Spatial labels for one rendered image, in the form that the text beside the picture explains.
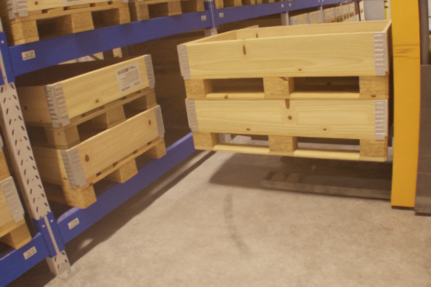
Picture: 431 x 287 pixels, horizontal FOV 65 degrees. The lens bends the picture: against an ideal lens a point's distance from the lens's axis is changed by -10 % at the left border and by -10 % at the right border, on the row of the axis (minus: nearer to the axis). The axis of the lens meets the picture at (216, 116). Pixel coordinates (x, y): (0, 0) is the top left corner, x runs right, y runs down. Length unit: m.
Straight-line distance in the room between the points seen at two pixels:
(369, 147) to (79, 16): 1.67
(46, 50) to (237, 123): 1.15
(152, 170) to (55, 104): 0.91
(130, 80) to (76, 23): 0.50
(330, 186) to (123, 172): 1.24
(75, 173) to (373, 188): 1.67
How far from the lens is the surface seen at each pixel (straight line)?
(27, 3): 1.87
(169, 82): 3.68
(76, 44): 2.05
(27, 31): 1.85
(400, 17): 1.94
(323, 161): 2.73
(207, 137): 2.38
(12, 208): 1.85
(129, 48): 3.84
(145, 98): 2.42
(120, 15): 2.28
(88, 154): 2.05
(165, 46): 3.62
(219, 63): 2.18
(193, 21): 2.92
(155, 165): 2.53
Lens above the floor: 1.18
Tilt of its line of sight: 16 degrees down
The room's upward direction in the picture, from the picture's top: 8 degrees counter-clockwise
